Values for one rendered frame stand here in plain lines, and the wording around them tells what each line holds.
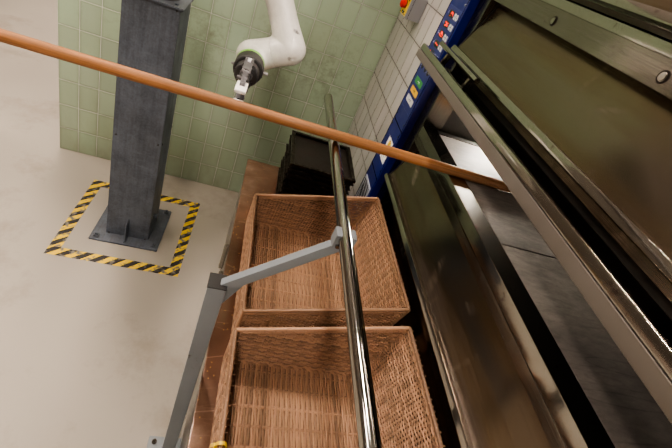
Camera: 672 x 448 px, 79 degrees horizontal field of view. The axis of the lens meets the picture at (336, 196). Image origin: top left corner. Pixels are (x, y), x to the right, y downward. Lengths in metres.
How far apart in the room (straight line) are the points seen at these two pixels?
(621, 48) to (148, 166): 1.77
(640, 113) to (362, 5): 1.64
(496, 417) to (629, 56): 0.72
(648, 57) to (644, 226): 0.30
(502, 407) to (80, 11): 2.39
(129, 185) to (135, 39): 0.69
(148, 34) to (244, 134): 0.98
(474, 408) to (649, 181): 0.55
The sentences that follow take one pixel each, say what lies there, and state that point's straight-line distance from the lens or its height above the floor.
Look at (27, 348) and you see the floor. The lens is 2.01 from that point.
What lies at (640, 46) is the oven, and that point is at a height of 1.68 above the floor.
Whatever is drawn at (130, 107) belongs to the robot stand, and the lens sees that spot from 1.92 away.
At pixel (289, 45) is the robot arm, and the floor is 1.28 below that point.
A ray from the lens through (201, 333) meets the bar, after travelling 1.08.
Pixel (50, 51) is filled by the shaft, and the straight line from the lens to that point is 1.20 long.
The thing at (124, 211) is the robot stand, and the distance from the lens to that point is 2.25.
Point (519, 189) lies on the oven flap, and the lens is 0.77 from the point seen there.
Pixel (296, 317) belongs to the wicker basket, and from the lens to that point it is 1.23.
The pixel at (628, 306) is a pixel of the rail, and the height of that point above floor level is 1.44.
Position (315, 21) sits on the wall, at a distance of 2.29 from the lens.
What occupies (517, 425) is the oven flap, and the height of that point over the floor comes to 1.05.
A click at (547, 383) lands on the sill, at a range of 0.88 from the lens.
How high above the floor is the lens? 1.68
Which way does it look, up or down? 33 degrees down
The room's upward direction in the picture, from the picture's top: 25 degrees clockwise
